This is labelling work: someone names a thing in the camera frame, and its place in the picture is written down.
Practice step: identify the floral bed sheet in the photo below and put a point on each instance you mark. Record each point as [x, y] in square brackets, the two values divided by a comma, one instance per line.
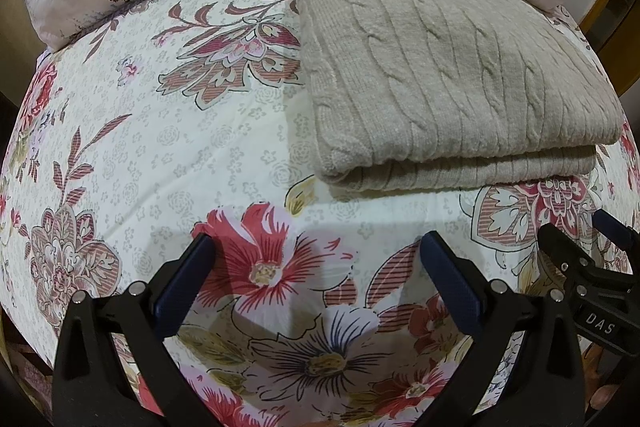
[200, 147]

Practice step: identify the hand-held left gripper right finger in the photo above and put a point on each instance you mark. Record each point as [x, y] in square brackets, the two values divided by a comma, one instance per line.
[451, 278]

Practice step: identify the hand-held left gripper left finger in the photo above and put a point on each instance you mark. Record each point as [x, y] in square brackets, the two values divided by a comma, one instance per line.
[184, 283]

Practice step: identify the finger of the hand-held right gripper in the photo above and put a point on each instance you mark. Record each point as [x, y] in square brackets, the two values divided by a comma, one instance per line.
[617, 228]
[560, 248]

